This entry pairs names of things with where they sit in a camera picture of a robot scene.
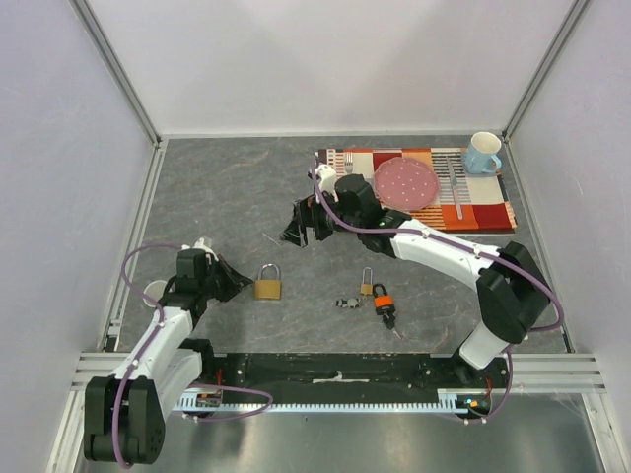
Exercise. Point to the pink handled knife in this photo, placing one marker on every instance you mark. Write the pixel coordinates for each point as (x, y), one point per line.
(453, 181)

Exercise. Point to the pink dotted plate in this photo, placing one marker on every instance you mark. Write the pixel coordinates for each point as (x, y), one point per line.
(406, 184)

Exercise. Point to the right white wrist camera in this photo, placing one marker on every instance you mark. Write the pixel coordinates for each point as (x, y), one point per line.
(326, 178)

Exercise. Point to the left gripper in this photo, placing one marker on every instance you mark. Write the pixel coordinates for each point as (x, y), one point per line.
(232, 287)

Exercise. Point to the orange black padlock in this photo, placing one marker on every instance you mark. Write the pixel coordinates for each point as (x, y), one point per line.
(383, 301)

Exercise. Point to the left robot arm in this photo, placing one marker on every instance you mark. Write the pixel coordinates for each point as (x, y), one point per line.
(126, 411)

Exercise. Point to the large brass padlock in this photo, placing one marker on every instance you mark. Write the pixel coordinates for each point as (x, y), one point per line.
(268, 284)

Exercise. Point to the light blue mug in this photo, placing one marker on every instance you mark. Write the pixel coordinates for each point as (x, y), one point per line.
(481, 155)

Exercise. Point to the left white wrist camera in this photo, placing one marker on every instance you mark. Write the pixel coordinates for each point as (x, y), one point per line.
(201, 247)

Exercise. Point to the grey printed mug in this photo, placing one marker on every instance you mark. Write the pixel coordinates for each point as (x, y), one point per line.
(153, 292)

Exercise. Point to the pink handled fork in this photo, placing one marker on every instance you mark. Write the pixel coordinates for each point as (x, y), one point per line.
(348, 163)

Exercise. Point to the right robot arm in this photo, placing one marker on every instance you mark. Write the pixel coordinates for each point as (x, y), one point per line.
(511, 290)

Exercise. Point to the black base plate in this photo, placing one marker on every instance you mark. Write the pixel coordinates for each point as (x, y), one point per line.
(352, 378)

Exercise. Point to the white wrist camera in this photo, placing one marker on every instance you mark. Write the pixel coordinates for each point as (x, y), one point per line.
(201, 247)
(326, 178)

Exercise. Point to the colourful patchwork placemat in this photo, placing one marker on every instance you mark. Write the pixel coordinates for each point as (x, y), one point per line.
(485, 203)

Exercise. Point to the light blue cable duct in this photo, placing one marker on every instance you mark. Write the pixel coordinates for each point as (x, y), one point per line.
(195, 402)

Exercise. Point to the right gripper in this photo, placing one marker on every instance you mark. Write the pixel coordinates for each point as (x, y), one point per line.
(306, 220)

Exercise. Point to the small brass padlock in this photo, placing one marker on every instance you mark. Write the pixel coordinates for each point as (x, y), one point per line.
(366, 287)

